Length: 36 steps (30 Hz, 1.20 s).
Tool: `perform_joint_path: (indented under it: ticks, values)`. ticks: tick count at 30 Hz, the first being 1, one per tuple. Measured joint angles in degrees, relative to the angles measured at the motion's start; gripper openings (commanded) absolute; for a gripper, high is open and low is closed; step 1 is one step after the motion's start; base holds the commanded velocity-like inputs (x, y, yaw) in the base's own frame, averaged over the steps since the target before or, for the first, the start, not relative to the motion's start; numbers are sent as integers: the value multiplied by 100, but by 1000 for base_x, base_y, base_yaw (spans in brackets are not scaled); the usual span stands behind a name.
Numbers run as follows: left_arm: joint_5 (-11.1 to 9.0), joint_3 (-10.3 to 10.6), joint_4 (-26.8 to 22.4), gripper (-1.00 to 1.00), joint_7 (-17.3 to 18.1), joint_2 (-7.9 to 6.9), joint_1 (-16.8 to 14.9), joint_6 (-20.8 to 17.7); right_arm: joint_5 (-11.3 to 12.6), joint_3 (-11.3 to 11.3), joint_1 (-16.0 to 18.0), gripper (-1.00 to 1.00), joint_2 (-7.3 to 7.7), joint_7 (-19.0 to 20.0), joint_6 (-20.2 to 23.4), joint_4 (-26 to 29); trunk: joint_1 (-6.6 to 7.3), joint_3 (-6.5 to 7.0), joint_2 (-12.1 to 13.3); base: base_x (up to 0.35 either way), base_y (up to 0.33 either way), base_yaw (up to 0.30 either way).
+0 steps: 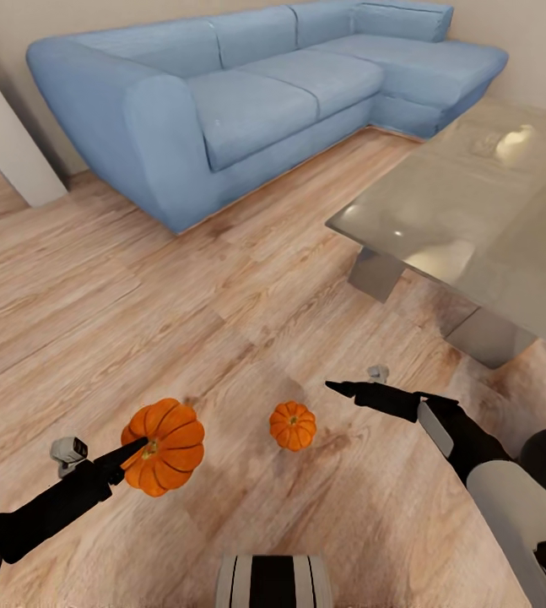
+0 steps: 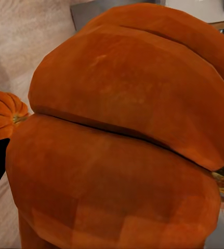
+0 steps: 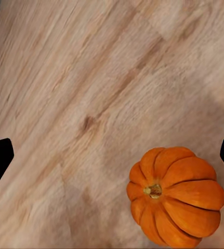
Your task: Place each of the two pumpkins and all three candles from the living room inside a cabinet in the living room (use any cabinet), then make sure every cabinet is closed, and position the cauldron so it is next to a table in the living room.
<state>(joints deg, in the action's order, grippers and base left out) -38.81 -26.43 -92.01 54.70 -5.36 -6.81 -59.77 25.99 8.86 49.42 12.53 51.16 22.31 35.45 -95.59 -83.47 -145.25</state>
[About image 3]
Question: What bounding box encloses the pumpkin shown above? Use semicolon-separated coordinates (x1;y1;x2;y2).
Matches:
126;146;224;249

